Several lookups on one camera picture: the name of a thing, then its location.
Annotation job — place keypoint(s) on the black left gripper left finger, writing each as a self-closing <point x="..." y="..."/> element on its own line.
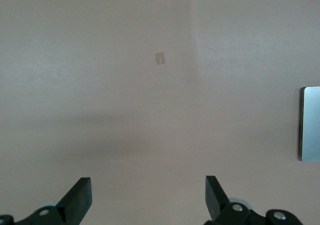
<point x="75" y="202"/>

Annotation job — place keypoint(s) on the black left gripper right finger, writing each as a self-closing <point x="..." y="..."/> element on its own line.
<point x="217" y="205"/>

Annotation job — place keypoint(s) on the grey open-lid laptop computer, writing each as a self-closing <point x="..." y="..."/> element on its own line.
<point x="311" y="125"/>

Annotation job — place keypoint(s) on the small brown tape patch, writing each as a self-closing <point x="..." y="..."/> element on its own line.
<point x="160" y="58"/>

